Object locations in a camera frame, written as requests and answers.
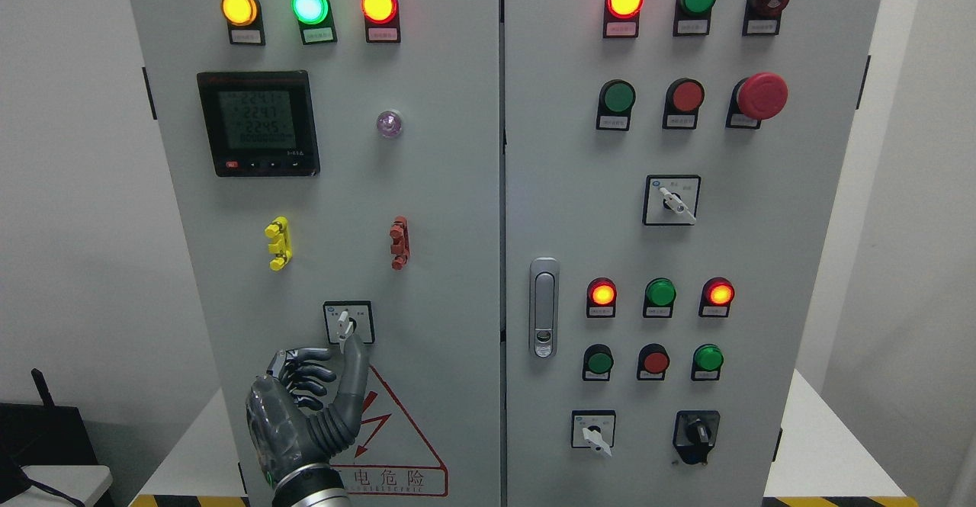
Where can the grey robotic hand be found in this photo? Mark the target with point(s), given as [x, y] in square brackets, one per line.
[301, 413]

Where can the white rotary switch door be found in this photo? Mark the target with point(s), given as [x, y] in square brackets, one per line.
[342, 318]

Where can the silver black robot forearm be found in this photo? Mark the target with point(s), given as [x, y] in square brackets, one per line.
[311, 485]

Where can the red electric hazard sticker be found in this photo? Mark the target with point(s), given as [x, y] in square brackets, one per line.
[391, 456]

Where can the yellow terminal clip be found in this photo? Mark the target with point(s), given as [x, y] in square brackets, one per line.
[279, 244]

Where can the white box lower left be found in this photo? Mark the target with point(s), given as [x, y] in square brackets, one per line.
[89, 483]

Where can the red terminal clip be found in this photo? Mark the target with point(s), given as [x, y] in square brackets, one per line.
[400, 243]

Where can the black device with antenna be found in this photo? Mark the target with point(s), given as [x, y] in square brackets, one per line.
[41, 435]

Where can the left grey cabinet door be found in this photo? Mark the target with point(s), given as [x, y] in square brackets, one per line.
[437, 321]

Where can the grey cabinet door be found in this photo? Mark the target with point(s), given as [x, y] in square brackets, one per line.
[576, 194]
[437, 321]

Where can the black digital power meter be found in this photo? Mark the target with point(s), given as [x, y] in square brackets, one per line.
[259, 124]

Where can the green push button lower left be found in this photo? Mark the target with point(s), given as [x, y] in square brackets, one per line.
[598, 362]

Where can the green push button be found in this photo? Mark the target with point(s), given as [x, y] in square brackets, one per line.
[614, 105]
[707, 361]
[598, 362]

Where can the small clear light bulb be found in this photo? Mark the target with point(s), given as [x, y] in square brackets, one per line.
[389, 124]

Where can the red lit lamp middle left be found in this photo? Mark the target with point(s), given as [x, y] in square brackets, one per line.
[601, 300]

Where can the red lit lamp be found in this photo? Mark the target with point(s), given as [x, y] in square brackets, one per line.
[601, 300]
[716, 298]
[621, 18]

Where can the red push button lower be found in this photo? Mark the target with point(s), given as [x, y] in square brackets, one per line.
[652, 363]

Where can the red push button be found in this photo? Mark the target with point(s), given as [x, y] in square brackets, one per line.
[652, 363]
[682, 101]

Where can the green lamp middle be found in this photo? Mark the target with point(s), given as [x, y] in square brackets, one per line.
[659, 297]

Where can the yellow indicator lamp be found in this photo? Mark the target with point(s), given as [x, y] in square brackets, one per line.
[244, 22]

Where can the green push button lower right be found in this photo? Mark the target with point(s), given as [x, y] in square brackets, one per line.
[707, 361]

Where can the green lit indicator lamp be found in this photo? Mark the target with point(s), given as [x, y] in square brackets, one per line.
[315, 21]

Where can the red lit lamp left door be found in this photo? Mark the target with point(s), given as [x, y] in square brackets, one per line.
[381, 20]

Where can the red lit lamp middle right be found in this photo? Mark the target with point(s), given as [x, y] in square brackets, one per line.
[716, 298]

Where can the green push button upper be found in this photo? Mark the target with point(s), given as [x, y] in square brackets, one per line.
[614, 105]

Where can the right grey cabinet door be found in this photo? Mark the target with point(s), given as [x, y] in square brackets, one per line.
[576, 194]

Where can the red push button upper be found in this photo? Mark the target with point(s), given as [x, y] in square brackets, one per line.
[682, 101]

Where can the red lit lamp top right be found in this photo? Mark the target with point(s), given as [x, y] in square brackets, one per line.
[621, 18]

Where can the red emergency stop button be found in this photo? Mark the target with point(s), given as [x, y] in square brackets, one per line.
[760, 96]

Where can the green lamp top right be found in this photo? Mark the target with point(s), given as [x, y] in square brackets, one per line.
[692, 17]

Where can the dark red buzzer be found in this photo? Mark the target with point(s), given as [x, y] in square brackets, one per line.
[763, 17]

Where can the white rotary switch lower right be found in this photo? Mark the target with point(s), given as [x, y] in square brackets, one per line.
[594, 430]

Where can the white rotary switch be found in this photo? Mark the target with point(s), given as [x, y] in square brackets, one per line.
[671, 200]
[594, 430]

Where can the silver door latch handle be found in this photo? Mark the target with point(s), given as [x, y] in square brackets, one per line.
[543, 306]

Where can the black rotary knob switch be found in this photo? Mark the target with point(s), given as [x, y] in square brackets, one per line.
[695, 434]

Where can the white rotary switch upper right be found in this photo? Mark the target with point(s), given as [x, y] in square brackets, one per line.
[671, 200]

